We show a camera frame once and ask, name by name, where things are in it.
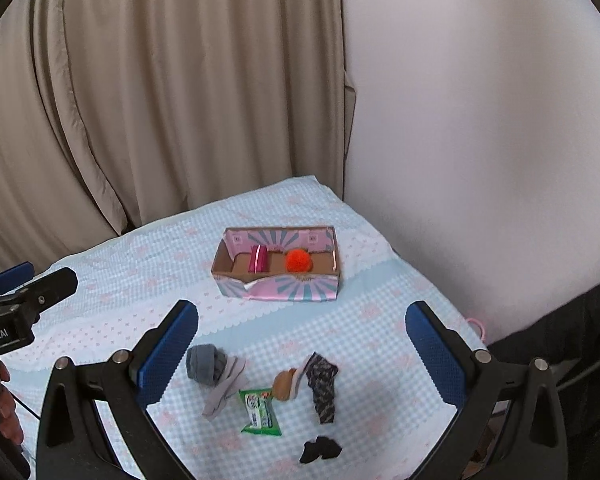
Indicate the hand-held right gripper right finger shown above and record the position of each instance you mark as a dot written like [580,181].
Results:
[432,350]

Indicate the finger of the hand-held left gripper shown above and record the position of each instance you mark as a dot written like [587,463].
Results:
[55,284]
[11,276]

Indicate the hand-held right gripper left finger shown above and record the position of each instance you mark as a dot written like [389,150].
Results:
[166,350]

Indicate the grey sock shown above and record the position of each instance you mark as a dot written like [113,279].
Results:
[215,372]

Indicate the green tissue packet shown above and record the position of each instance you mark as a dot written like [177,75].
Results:
[259,412]

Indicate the dark patterned sock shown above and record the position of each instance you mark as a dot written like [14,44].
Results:
[322,390]

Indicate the brown and white sock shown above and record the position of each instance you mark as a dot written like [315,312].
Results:
[286,385]

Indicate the pink cloth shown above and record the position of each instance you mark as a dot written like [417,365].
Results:
[257,258]

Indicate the pink and blue cardboard box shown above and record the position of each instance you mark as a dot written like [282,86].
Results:
[279,270]

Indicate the small black sock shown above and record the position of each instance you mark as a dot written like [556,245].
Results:
[320,450]

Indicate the orange pompom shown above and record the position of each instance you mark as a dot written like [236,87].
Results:
[296,259]

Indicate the person's left hand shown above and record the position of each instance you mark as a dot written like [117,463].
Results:
[5,407]

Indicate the light blue checkered bedsheet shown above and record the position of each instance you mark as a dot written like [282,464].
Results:
[290,340]

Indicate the dark cloth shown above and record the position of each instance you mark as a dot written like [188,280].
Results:
[570,330]

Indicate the beige curtain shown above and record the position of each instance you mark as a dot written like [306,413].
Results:
[155,90]

